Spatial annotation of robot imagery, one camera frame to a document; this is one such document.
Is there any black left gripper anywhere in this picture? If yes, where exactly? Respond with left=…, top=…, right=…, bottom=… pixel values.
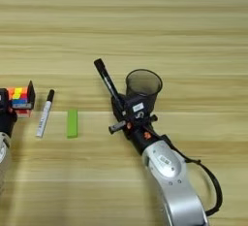
left=0, top=80, right=36, bottom=138

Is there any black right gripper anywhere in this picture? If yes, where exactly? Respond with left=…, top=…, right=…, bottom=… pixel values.
left=108, top=93, right=163, bottom=156

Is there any black mesh pen cup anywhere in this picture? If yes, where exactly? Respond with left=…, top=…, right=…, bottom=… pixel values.
left=125, top=68, right=164, bottom=114

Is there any green rectangular block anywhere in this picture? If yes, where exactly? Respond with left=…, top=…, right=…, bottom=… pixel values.
left=66, top=109, right=78, bottom=139

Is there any multicolour block cube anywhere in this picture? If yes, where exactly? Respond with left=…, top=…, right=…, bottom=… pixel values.
left=7, top=85, right=33, bottom=118

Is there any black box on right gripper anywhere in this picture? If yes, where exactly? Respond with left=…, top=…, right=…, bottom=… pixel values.
left=124, top=95, right=152, bottom=120

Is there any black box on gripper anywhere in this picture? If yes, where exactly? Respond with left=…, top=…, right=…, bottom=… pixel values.
left=124, top=95, right=152, bottom=120
left=0, top=87, right=10, bottom=111

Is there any white marker with black cap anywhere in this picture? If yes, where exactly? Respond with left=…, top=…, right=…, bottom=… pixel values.
left=35, top=88, right=55, bottom=139

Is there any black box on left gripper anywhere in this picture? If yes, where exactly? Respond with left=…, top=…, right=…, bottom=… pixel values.
left=0, top=87, right=10, bottom=111

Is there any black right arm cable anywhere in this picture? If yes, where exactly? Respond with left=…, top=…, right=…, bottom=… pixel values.
left=161, top=134, right=224, bottom=217

